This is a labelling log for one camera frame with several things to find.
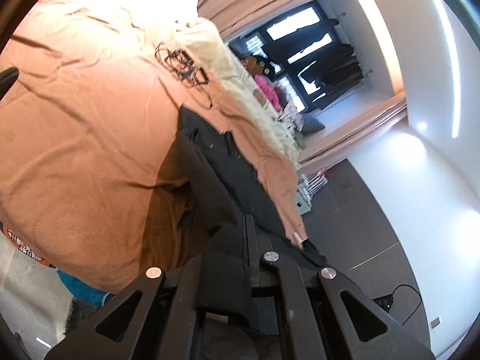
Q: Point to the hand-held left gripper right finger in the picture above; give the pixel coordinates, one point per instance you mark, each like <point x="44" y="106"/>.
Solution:
<point x="311" y="318"/>

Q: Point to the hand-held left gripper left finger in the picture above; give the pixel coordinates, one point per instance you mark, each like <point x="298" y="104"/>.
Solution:
<point x="112" y="318"/>

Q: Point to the black jacket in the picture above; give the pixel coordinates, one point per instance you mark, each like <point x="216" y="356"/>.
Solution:
<point x="225" y="180"/>

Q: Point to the row of dark hanging clothes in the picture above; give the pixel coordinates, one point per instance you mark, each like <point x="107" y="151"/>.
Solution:
<point x="343" y="71"/>

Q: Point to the white nightstand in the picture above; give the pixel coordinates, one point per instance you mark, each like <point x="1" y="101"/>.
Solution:
<point x="303" y="195"/>

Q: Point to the pink striped bag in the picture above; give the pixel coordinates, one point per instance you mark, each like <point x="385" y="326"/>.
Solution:
<point x="318" y="182"/>

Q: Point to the bed with orange sheet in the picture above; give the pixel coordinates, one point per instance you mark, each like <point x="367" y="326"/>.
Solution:
<point x="93" y="138"/>

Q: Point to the grey pillow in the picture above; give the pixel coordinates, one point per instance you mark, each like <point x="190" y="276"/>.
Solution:
<point x="313" y="124"/>

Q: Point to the floral blanket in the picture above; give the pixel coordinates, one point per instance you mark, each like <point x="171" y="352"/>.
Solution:
<point x="292" y="118"/>

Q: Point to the round ceiling spotlight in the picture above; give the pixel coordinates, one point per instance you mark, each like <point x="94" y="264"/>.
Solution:
<point x="422" y="126"/>

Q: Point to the cream bear print bedding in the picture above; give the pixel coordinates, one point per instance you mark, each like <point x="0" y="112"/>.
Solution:
<point x="260" y="95"/>

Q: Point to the pink cloth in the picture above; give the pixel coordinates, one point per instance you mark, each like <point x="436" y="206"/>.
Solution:
<point x="268" y="90"/>

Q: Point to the black plush toy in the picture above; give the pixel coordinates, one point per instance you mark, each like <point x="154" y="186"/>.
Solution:
<point x="258" y="65"/>

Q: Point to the black square device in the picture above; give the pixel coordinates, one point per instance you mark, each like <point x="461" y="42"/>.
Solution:
<point x="198" y="75"/>
<point x="178" y="60"/>

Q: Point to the cream duvet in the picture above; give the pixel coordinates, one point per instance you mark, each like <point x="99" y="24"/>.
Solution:
<point x="232" y="63"/>

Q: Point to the black hanging coat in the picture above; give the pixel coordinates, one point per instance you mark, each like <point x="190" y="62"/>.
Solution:
<point x="300" y="40"/>

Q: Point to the ceiling light strip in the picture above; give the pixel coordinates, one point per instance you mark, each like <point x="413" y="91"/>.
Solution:
<point x="446" y="56"/>

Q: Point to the wall socket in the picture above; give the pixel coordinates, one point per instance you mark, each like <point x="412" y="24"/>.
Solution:
<point x="435" y="322"/>

